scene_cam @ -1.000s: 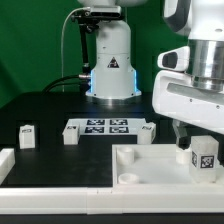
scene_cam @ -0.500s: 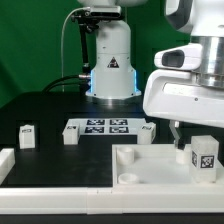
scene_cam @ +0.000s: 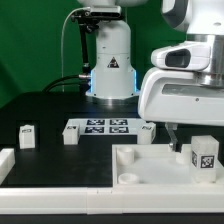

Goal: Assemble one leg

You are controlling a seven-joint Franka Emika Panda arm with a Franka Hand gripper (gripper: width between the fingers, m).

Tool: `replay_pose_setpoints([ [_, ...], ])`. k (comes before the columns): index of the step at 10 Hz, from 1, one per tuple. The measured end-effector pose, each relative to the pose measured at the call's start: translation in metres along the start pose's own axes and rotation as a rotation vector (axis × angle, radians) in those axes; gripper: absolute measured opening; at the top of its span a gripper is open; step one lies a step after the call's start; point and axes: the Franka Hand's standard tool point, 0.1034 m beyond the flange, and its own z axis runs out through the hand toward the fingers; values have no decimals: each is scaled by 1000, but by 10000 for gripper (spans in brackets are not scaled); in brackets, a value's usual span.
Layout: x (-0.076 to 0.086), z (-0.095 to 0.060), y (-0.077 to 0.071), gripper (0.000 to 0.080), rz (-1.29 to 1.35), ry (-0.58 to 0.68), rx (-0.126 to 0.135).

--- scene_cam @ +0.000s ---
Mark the white U-shaped fence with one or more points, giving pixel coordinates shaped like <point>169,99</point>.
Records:
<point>117,199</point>

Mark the black camera on stand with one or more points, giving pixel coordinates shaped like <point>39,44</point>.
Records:
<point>97,13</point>

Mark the white tag base sheet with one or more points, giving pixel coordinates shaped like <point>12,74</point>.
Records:
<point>105,126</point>

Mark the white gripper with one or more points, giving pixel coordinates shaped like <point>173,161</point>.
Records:
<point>185,85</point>

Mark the white square tabletop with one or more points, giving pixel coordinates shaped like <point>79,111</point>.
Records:
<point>151,164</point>

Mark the black camera stand pole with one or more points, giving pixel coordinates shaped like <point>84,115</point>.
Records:
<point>86,69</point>

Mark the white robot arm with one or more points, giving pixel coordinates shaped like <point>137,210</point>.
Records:
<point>113,77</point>

